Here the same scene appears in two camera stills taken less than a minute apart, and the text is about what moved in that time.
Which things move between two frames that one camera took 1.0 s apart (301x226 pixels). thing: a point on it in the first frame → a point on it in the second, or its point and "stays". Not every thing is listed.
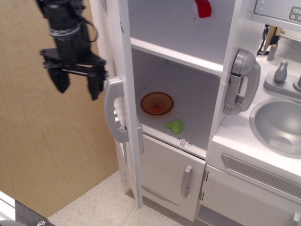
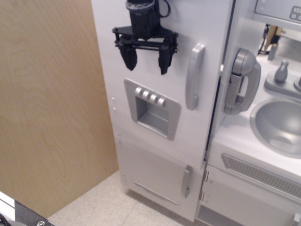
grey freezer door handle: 185,181 stays
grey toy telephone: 243,88 stays
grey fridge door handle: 114,90 → 194,76
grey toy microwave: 280,12 stays
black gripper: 72,54 → 145,32
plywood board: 54,147 stays
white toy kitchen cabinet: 208,97 stays
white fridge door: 114,43 → 177,108
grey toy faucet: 280,81 stays
